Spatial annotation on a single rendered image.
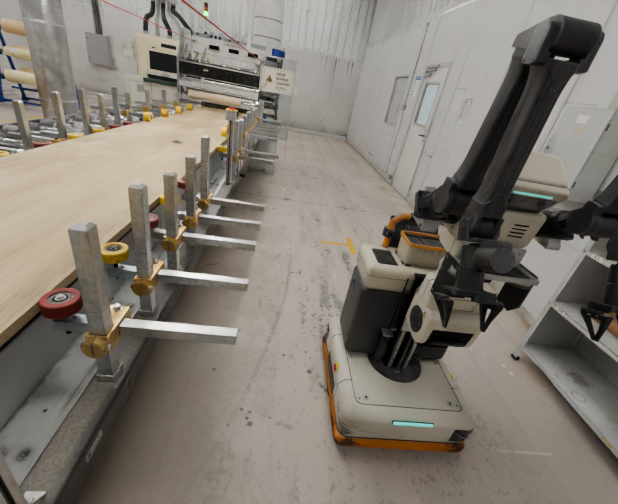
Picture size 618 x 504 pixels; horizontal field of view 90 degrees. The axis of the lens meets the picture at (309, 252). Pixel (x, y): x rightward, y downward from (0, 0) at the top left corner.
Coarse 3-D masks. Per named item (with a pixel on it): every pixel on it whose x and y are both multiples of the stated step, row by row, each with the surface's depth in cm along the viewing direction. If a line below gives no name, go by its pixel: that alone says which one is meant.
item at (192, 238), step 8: (152, 232) 118; (160, 232) 118; (184, 232) 122; (184, 240) 120; (192, 240) 120; (200, 240) 121; (208, 240) 121; (216, 240) 121; (224, 240) 122; (232, 240) 123; (240, 240) 124; (240, 248) 123; (248, 248) 124
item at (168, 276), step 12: (120, 264) 99; (108, 276) 97; (120, 276) 98; (132, 276) 98; (168, 276) 99; (180, 276) 99; (192, 276) 100; (204, 276) 101; (216, 276) 102; (228, 288) 102; (240, 288) 102
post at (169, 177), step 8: (168, 176) 104; (176, 176) 107; (168, 184) 105; (176, 184) 108; (168, 192) 107; (176, 192) 109; (168, 200) 108; (176, 200) 110; (168, 208) 109; (176, 208) 111; (168, 216) 111; (176, 216) 113; (168, 224) 112; (176, 224) 114; (168, 232) 114; (176, 232) 115; (168, 256) 119; (176, 256) 119; (168, 264) 120; (176, 264) 120
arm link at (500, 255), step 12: (468, 228) 72; (468, 240) 73; (480, 240) 70; (492, 240) 67; (480, 252) 69; (492, 252) 65; (504, 252) 65; (480, 264) 69; (492, 264) 65; (504, 264) 65
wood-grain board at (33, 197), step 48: (96, 144) 193; (144, 144) 213; (192, 144) 238; (0, 192) 115; (48, 192) 122; (96, 192) 130; (0, 240) 89; (48, 240) 93; (0, 288) 73; (48, 288) 75; (0, 336) 62
